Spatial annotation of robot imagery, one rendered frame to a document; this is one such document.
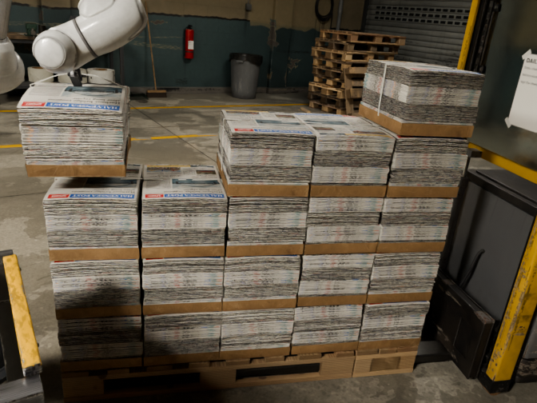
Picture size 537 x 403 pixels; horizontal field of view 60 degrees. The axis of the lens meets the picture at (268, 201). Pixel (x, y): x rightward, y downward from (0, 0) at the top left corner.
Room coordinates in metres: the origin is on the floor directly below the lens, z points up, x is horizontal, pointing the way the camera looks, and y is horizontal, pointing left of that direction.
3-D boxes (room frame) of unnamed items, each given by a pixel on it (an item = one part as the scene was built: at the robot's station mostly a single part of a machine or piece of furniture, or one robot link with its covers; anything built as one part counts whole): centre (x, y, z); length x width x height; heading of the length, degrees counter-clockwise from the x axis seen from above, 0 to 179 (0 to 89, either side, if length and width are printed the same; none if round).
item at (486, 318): (1.90, -0.86, 0.20); 0.62 x 0.05 x 0.30; 14
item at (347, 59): (8.31, -1.27, 0.65); 1.33 x 0.94 x 1.30; 128
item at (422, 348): (1.66, -0.38, 0.05); 1.05 x 0.10 x 0.04; 104
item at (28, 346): (0.81, 0.50, 0.81); 0.43 x 0.03 x 0.02; 34
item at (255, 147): (1.68, 0.04, 0.95); 0.38 x 0.29 x 0.23; 13
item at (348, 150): (1.75, -0.24, 0.95); 0.38 x 0.29 x 0.23; 14
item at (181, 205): (1.65, 0.18, 0.42); 1.17 x 0.39 x 0.83; 104
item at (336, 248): (1.65, 0.18, 0.40); 1.16 x 0.38 x 0.51; 104
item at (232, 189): (1.68, 0.05, 0.86); 0.38 x 0.29 x 0.04; 13
